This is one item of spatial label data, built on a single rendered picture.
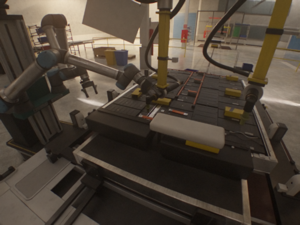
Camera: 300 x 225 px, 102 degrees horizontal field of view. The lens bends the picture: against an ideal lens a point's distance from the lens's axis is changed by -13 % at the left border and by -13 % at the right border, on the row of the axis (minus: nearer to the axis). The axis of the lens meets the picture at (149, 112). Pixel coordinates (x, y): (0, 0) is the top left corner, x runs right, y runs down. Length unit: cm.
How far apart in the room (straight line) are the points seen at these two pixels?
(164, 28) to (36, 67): 93
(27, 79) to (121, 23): 82
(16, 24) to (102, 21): 117
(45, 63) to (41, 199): 86
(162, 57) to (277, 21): 60
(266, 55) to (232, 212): 64
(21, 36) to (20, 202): 153
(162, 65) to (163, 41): 15
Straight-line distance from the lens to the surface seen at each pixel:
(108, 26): 99
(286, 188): 104
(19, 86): 141
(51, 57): 119
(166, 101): 123
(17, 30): 201
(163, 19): 97
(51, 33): 177
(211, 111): 120
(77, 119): 122
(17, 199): 108
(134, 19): 98
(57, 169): 108
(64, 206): 89
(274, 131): 134
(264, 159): 99
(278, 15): 73
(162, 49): 97
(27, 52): 198
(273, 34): 73
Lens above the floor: 158
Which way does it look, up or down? 32 degrees down
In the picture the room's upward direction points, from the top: straight up
